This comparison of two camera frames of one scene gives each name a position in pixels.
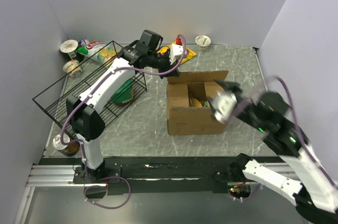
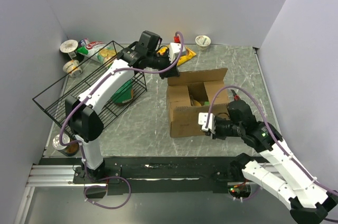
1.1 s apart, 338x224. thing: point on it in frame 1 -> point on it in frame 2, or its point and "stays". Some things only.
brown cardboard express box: x=182 y=119 stays
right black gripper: x=232 y=85 -> x=216 y=134
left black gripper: x=174 y=73 stays
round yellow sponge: x=196 y=103 stays
